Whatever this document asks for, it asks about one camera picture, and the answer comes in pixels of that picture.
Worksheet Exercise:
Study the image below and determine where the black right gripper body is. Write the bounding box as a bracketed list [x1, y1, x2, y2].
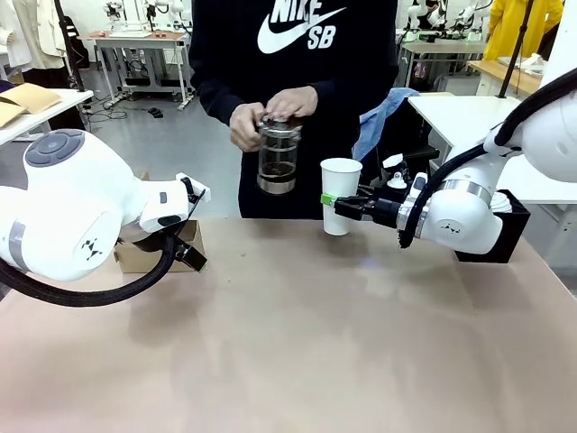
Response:
[360, 191, 405, 226]

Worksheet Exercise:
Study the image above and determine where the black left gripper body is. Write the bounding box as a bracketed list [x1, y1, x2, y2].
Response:
[173, 242, 209, 274]

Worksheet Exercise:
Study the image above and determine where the white paper cup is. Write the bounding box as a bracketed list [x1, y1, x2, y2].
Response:
[319, 157, 364, 236]

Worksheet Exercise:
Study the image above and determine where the brown cardboard cup carrier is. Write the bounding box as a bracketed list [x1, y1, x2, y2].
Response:
[113, 170, 207, 274]

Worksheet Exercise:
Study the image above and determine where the glass french press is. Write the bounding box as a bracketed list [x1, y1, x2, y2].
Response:
[255, 115, 304, 196]

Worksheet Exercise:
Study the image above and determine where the person's left hand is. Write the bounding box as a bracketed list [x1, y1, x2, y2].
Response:
[264, 86, 319, 122]

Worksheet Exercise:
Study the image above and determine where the person's right hand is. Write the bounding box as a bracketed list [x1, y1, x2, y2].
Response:
[228, 102, 271, 152]

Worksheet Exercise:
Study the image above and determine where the black office chair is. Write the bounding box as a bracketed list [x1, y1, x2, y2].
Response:
[360, 97, 441, 190]

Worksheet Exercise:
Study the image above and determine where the blue cloth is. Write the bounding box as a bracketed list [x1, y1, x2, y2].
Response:
[351, 88, 421, 161]

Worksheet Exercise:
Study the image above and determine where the stack of white lids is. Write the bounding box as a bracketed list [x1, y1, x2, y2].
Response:
[490, 191, 513, 213]

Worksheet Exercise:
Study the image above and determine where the black lid holder box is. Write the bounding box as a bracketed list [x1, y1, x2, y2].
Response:
[453, 189, 532, 263]

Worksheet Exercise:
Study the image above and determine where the black hoodie torso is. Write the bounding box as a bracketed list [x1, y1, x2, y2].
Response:
[188, 0, 400, 221]

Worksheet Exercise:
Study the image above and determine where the grey table with robots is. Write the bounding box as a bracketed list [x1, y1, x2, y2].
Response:
[398, 38, 488, 89]

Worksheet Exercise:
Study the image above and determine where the wooden top table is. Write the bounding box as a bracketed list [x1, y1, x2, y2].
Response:
[466, 58, 549, 96]

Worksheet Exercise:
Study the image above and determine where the small white side table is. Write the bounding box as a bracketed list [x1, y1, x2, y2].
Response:
[0, 88, 95, 145]

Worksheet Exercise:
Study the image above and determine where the black tripod pole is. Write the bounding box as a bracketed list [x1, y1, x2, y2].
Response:
[52, 0, 87, 94]
[497, 0, 536, 99]

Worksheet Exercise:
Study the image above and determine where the person in yellow jacket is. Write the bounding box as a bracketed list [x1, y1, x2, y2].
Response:
[481, 0, 564, 62]

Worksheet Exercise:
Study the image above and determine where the grey background workbench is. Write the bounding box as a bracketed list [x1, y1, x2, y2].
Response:
[77, 29, 195, 112]

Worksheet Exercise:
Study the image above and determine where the brown paper envelope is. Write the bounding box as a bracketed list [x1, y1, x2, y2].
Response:
[0, 101, 28, 129]
[0, 82, 63, 114]

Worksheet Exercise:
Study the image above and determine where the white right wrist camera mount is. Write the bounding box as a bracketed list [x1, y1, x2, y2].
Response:
[381, 154, 428, 198]

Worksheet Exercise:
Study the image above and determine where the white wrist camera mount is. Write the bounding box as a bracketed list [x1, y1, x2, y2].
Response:
[381, 154, 428, 198]
[174, 172, 212, 193]

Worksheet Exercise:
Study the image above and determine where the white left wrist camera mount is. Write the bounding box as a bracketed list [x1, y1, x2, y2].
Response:
[174, 172, 212, 193]

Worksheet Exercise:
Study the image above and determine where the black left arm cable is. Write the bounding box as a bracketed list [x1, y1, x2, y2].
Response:
[0, 234, 179, 309]

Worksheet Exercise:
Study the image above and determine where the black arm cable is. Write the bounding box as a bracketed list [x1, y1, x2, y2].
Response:
[0, 234, 179, 309]
[396, 66, 577, 252]

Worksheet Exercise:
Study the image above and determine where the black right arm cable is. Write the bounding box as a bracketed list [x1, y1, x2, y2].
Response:
[396, 66, 577, 252]

